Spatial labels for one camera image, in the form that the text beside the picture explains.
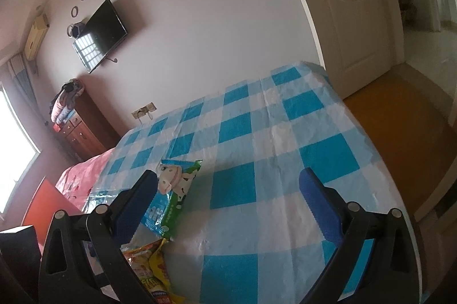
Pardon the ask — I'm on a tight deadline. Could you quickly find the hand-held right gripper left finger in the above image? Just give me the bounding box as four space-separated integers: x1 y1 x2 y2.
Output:
37 169 158 304

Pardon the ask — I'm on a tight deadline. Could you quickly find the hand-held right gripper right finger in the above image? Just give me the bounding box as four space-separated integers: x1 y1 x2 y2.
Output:
299 167 411 304

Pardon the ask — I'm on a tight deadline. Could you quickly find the cow print snack packet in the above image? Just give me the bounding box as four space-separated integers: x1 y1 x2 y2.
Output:
139 159 203 240

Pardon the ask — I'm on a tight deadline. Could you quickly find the orange snack wrapper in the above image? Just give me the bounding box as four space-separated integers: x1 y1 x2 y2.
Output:
122 239 167 278

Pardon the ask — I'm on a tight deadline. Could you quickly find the pink printed blanket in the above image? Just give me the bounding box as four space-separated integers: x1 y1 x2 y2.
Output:
55 149 117 212

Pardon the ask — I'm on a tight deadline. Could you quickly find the green and yellow snack packet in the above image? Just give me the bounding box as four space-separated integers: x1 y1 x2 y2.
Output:
137 275 173 304

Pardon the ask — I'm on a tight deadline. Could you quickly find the brown wooden cabinet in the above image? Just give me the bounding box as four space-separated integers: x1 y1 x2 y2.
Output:
53 90 120 162

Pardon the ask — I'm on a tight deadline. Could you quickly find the blue checkered tablecloth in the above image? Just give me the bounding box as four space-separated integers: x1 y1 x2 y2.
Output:
84 61 422 304

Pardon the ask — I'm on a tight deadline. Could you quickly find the pile of folded clothes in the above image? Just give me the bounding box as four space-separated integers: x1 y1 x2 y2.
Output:
49 78 85 124

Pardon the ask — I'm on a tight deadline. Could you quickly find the bright bedroom window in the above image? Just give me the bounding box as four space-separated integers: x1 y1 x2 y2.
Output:
0 83 38 215

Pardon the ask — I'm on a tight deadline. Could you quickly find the black box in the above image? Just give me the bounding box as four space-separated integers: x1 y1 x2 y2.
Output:
0 226 41 304

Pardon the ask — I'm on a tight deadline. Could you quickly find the grey window curtain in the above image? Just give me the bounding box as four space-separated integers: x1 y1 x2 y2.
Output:
7 54 41 151

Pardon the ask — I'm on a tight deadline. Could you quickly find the black device beside television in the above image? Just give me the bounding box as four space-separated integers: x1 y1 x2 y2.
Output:
67 22 86 39

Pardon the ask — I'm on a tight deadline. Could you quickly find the white door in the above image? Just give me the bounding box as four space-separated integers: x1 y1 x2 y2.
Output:
266 0 406 99

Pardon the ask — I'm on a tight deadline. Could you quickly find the red bed frame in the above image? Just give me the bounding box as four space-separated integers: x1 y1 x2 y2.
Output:
21 177 81 247

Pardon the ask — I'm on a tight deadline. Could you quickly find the wall power socket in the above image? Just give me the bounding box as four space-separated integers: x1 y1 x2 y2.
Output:
131 102 158 120

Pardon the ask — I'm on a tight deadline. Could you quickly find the wall-mounted television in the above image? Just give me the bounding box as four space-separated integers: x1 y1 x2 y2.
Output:
72 0 128 74

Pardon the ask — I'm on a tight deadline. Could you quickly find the wall air conditioner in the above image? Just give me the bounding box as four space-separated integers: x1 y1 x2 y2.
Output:
24 13 51 61

